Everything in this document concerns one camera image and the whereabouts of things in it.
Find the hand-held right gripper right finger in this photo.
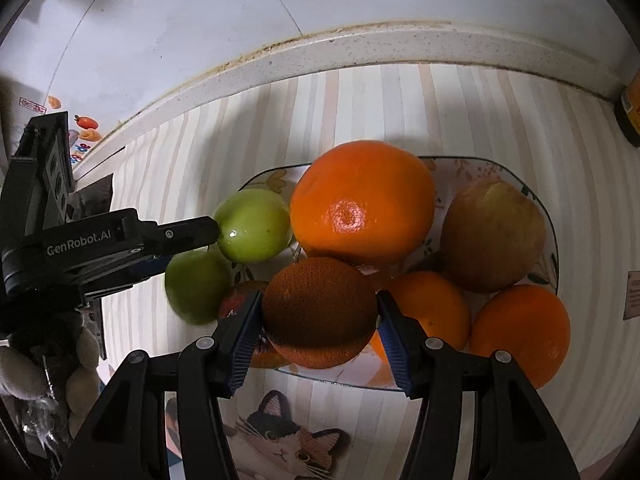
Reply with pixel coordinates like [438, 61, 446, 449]
[377, 291, 581, 480]

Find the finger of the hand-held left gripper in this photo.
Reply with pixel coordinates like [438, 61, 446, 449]
[82, 255, 171, 302]
[141, 215, 222, 259]

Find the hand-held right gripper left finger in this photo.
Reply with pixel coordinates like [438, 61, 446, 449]
[57, 290, 264, 480]

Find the dark red brown apple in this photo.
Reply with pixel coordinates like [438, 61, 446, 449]
[217, 280, 271, 322]

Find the green apple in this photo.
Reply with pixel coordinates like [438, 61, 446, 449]
[212, 188, 293, 263]
[165, 249, 233, 326]

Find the small orange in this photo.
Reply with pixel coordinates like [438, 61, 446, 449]
[467, 284, 571, 391]
[370, 271, 472, 361]

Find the floral oval ceramic plate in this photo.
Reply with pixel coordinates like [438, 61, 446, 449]
[235, 156, 560, 392]

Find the reddish orange pomegranate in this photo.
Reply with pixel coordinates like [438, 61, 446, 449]
[261, 256, 378, 368]

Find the brown pear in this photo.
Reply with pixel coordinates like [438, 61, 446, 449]
[440, 178, 547, 294]

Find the large orange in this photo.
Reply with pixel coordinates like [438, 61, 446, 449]
[290, 140, 436, 267]

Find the person's left hand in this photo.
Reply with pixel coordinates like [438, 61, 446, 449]
[0, 310, 103, 441]

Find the striped tablecloth with cat print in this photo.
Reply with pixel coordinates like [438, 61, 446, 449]
[100, 62, 640, 480]

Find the small brown card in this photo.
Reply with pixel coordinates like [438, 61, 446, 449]
[622, 270, 640, 321]

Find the dark sauce bottle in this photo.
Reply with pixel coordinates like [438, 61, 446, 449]
[614, 67, 640, 148]

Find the colourful wall sticker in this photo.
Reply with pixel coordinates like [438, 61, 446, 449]
[17, 95, 103, 166]

